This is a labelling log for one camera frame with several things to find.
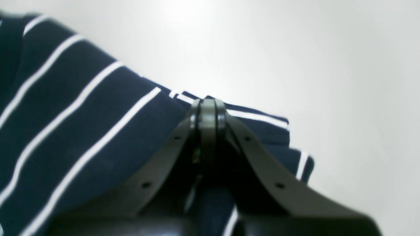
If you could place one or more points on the navy white striped T-shirt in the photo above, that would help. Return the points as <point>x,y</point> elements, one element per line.
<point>74,121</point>

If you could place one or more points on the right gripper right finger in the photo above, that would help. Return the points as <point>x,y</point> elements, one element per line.
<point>271,201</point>

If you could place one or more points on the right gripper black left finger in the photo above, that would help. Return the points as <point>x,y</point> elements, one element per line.
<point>152,201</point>

